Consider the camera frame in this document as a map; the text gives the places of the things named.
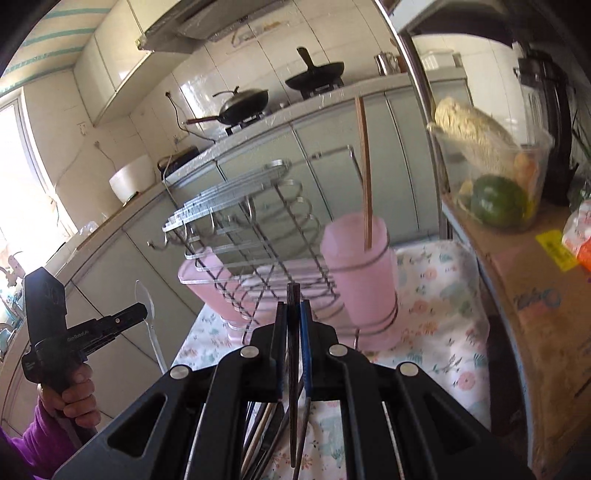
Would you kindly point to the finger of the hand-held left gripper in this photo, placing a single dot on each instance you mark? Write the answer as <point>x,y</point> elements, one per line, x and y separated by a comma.
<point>124,315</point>
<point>108,336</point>

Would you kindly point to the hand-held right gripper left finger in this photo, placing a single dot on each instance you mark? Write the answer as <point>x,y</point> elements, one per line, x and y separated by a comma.
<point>280,350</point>

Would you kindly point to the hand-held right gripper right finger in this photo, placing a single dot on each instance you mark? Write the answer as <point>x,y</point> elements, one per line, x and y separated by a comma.
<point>305,350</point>

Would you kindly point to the clear plastic spoon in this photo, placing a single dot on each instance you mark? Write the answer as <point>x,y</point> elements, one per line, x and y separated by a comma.
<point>144,300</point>

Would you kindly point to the dark chopstick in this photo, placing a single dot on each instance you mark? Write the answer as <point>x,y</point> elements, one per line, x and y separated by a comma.
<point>293,323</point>

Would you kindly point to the pink plastic utensil cup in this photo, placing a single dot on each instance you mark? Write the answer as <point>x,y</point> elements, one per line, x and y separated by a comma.
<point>364,286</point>

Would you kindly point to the light wooden chopstick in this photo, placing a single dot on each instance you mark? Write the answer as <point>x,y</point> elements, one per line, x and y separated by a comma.
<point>256,438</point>

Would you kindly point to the person's left forearm purple sleeve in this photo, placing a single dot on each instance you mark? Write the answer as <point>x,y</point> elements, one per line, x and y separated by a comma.
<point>32,447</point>

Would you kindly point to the person's left hand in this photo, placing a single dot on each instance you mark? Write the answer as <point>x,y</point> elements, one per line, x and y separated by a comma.
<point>76,392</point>

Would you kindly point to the pink drip tray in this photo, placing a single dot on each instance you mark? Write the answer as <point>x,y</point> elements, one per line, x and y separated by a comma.
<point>203,286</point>

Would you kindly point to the window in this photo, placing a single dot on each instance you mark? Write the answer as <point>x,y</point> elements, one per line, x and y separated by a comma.
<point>23,184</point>

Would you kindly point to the white round pot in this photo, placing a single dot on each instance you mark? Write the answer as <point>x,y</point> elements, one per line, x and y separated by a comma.
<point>134,177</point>

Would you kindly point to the floral tablecloth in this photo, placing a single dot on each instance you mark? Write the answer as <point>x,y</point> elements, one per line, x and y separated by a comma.
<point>443,314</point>

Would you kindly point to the brown wooden chopstick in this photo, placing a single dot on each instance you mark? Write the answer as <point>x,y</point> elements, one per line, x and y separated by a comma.
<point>367,184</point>
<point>361,152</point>

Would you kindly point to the gas stove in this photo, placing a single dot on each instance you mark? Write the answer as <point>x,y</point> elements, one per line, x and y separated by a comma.
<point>258,121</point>

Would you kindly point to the cardboard box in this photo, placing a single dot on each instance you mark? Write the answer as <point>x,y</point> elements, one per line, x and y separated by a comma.
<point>531,295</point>

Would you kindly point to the green pepper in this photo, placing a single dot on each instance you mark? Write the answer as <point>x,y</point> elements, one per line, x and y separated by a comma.
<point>498,203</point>

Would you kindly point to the black wok with lid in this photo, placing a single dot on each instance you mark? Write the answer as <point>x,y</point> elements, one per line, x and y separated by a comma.
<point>244,104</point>

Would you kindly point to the black frying pan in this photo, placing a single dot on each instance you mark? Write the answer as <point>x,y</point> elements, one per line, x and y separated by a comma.
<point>318,74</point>

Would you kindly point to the metal pole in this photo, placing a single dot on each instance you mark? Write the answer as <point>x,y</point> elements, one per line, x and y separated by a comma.
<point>418,92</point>

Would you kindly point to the clear plastic food container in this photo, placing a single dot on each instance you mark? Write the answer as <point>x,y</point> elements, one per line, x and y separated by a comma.
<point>521,157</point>

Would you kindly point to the range hood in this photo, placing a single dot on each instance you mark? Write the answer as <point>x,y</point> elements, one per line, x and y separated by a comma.
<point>194,27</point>

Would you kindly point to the orange plastic bag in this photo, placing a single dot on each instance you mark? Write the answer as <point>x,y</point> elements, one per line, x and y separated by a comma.
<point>579,235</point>

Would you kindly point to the metal kettle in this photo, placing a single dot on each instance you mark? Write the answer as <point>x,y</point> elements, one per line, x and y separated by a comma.
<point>385,63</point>

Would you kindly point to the black blender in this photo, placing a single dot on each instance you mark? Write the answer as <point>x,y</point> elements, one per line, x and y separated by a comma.
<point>549,115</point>

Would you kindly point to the white wall cabinets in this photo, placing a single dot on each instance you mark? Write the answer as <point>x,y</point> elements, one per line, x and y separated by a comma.
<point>115,60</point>

